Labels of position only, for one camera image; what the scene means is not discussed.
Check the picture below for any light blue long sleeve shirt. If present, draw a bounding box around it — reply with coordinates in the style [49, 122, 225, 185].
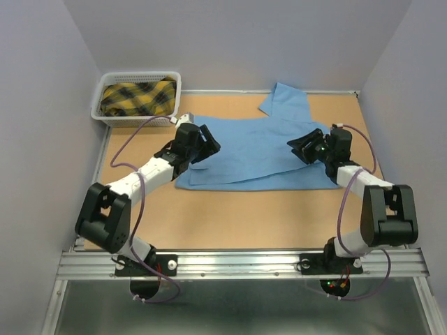
[175, 83, 337, 191]

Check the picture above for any aluminium mounting rail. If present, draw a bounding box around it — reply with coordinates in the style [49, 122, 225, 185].
[56, 249, 430, 281]

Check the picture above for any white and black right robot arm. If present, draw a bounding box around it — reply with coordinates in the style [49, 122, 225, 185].
[287, 124, 418, 275]

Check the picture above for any white plastic basket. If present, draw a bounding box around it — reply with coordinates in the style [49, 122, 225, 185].
[91, 70, 182, 128]

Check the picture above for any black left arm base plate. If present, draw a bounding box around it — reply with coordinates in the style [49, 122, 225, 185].
[111, 253, 179, 304]

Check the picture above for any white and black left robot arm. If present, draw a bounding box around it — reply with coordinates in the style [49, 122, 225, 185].
[75, 122, 221, 275]

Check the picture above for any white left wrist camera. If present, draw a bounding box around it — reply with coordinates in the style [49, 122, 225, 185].
[170, 112, 194, 128]

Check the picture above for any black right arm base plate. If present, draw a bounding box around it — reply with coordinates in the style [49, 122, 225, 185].
[296, 251, 364, 297]

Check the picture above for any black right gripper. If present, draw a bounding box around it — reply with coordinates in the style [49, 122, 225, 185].
[286, 128, 334, 164]

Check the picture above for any yellow plaid shirt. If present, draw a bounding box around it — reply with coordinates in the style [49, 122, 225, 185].
[99, 77, 177, 117]

